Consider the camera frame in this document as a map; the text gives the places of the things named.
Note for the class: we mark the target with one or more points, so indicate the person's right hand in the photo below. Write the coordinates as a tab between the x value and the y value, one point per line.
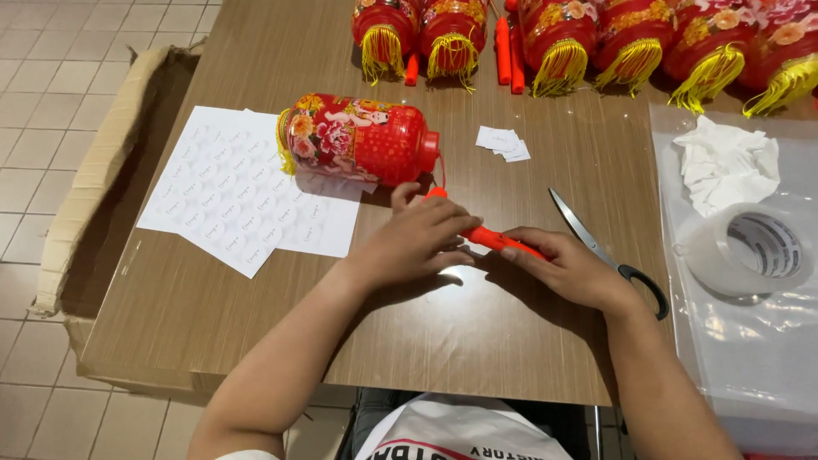
572	271

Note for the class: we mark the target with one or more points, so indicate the person's left hand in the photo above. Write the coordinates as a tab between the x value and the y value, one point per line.
409	246

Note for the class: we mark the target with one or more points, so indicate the white round sticker sheet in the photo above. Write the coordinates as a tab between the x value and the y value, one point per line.
185	169
238	250
323	227

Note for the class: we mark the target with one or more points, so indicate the red floral paper lantern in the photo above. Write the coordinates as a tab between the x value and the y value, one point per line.
364	140

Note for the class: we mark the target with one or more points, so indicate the small white paper scraps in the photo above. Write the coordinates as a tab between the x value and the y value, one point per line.
502	142

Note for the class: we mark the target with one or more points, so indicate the clear packing tape roll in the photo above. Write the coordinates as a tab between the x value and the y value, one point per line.
716	255

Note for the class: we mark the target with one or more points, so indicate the metal table leg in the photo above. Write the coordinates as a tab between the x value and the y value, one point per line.
597	434

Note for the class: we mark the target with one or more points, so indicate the crumpled white tissue paper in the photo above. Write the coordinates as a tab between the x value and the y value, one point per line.
725	166

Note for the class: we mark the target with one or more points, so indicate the person's white printed shirt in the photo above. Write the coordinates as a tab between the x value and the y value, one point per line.
460	431

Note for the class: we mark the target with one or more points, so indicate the clear plastic bag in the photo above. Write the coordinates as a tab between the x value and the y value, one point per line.
754	345

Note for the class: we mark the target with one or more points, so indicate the row of red tasselled lanterns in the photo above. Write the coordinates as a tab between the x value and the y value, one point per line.
632	38

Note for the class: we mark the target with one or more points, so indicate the brown cardboard box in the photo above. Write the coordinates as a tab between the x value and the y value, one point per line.
96	191

